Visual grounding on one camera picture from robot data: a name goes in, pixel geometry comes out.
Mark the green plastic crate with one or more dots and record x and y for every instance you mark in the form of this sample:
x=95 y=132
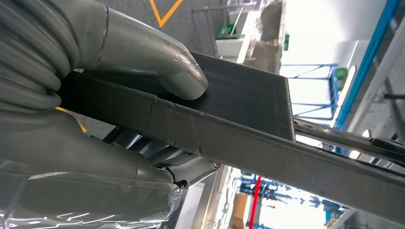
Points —
x=226 y=31

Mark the blue metal rack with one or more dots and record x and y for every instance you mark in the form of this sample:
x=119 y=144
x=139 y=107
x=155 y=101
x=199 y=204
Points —
x=333 y=91

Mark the red barrier belt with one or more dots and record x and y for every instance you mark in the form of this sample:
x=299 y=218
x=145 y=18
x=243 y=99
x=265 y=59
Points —
x=255 y=202

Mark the white cabinet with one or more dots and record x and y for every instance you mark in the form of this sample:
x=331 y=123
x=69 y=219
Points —
x=231 y=47

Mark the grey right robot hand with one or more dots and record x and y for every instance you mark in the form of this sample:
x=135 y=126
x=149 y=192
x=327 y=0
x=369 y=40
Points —
x=79 y=164

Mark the blue metal post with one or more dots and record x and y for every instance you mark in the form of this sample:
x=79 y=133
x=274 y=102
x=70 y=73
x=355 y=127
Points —
x=367 y=63

